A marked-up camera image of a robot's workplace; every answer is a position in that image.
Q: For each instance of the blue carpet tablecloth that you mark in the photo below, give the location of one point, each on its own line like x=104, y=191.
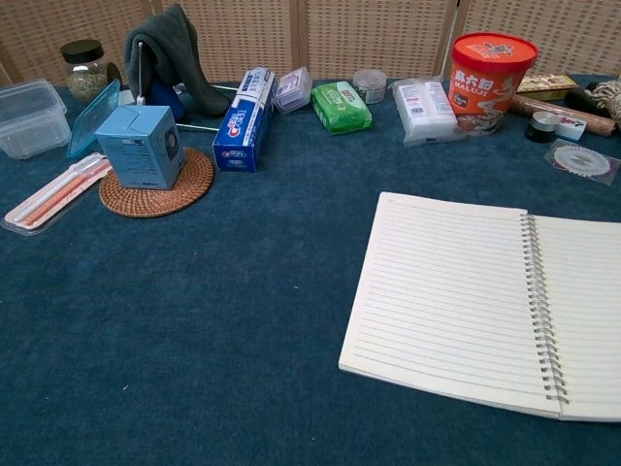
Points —
x=145, y=340

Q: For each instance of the green wet wipes pack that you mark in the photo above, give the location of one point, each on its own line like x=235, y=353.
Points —
x=339, y=107

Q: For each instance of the dark blue round object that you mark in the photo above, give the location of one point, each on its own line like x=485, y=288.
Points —
x=162, y=94

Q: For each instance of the small clear purple case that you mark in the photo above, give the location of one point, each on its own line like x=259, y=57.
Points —
x=291, y=89

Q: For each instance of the small clear round jar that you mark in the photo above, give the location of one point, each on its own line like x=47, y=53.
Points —
x=369, y=87

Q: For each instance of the brown wooden rolling pin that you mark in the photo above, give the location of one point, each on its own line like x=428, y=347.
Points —
x=529, y=104

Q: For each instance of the white tissue pack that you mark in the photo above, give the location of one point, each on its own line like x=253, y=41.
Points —
x=422, y=111

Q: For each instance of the light blue cube box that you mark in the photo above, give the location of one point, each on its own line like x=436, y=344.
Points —
x=140, y=150

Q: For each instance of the pink white toothbrush pack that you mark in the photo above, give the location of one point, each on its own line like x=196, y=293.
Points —
x=43, y=204

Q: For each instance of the dark grey towel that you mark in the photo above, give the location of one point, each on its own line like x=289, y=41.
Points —
x=165, y=43

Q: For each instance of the small black silver-lidded jar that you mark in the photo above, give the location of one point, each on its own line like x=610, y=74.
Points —
x=541, y=127

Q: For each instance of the blue white toothpaste box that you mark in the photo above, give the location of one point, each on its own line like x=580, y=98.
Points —
x=242, y=131

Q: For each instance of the white mahjong tile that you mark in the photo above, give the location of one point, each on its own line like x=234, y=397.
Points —
x=570, y=127

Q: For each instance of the glass jar with black lid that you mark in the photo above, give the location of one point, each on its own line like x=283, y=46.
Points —
x=85, y=73

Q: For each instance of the clear plastic food container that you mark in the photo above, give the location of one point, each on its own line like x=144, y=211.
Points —
x=29, y=121

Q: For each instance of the round woven rattan coaster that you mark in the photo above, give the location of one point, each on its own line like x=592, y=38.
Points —
x=194, y=184

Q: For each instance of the spiral lined notebook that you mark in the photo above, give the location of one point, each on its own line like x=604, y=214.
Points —
x=446, y=301

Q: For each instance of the woven rattan folding screen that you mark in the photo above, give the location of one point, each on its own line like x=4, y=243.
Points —
x=364, y=34

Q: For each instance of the translucent blue container lid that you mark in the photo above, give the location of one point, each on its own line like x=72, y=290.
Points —
x=94, y=116

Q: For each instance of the orange instant noodle cup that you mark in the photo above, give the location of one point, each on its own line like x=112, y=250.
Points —
x=485, y=82

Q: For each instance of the long yellow brown box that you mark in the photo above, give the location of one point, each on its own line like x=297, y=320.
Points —
x=548, y=83

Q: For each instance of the round pin wheel pack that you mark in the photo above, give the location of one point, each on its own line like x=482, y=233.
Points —
x=582, y=160

